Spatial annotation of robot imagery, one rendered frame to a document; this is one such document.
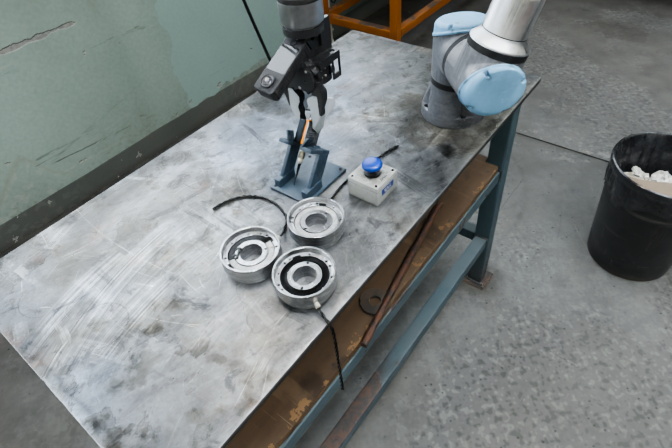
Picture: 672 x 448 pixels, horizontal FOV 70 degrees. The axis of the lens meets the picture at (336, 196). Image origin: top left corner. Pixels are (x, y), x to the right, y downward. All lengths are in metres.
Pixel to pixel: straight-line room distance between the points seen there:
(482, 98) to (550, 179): 1.39
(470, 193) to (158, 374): 0.90
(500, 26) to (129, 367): 0.82
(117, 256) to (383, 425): 0.93
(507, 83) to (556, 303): 1.07
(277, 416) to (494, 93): 0.72
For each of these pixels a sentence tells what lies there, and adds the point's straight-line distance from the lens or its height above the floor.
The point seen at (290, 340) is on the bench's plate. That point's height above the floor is 0.80.
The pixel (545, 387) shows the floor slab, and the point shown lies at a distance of 1.68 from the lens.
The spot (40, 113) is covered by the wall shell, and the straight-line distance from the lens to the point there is 2.34.
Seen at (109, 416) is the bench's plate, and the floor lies 0.80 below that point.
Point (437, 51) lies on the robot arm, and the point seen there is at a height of 0.97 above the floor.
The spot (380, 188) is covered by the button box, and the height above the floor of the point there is 0.84.
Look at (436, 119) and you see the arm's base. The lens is 1.14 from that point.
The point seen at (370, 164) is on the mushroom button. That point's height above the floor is 0.87.
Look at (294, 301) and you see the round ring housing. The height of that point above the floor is 0.83.
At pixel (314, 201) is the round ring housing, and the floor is 0.83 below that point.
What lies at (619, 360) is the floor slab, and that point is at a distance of 1.81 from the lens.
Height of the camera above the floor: 1.46
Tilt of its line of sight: 43 degrees down
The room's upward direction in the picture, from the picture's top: 6 degrees counter-clockwise
